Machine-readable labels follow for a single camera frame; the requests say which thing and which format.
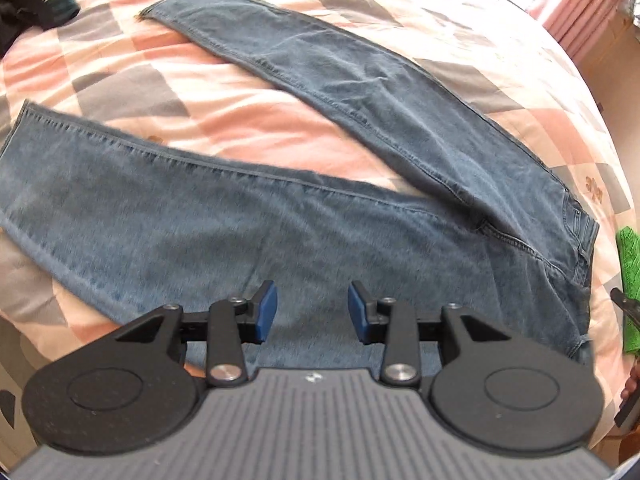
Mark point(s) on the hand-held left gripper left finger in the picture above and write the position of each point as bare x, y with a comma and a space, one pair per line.
267, 311

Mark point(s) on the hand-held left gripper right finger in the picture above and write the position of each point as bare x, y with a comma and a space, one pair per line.
358, 311

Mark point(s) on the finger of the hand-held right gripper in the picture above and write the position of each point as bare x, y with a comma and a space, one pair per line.
625, 302
627, 412

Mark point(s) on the blue denim jeans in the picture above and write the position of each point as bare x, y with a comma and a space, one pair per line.
350, 85

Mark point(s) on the green knitted cloth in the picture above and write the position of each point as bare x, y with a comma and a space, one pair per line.
630, 260

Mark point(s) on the pink grey patchwork bedsheet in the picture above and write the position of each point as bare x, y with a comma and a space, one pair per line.
200, 102

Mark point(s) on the shiny silver wrap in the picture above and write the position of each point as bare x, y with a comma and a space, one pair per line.
630, 7

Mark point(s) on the dark cloth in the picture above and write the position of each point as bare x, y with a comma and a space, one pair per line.
12, 25

